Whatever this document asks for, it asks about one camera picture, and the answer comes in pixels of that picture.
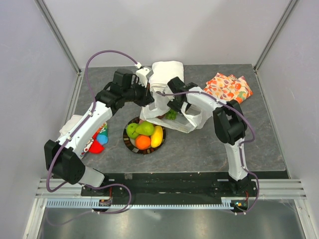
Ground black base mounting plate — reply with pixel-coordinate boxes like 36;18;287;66
81;172;258;204

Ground yellow fake mango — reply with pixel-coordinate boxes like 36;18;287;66
151;125;163;148

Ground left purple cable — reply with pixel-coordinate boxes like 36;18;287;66
44;49;142;226

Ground dark rimmed ceramic plate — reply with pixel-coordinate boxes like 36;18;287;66
123;117;166;154

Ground right aluminium frame post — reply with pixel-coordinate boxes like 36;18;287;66
253;0;299;73

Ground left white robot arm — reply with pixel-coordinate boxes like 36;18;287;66
44;67;154;196

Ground orange floral folded cloth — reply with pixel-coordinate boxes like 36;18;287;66
204;73;253;104

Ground white plastic bag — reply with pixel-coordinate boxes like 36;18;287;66
140;85;211;133

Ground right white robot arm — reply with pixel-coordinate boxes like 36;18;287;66
164;77;248;196

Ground green fake grapes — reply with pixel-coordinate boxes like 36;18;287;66
165;109;178;120

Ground aluminium frame post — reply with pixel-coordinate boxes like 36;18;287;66
253;0;299;73
35;0;81;74

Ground green fake apple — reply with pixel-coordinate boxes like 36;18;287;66
126;123;139;139

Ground slotted cable duct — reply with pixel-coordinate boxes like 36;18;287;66
46;198;235;210

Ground left aluminium frame post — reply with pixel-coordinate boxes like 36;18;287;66
35;0;81;74

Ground fake orange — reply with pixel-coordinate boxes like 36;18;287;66
135;134;151;150

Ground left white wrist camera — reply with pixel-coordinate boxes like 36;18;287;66
135;62;153;88

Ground green fake pear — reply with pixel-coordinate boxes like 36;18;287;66
135;121;155;136

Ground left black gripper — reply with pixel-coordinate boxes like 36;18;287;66
123;80;155;108

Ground white folded towel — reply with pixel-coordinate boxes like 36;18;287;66
149;61;184;92

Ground colourful cartoon cloth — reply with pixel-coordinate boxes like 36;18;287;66
58;115;108;159

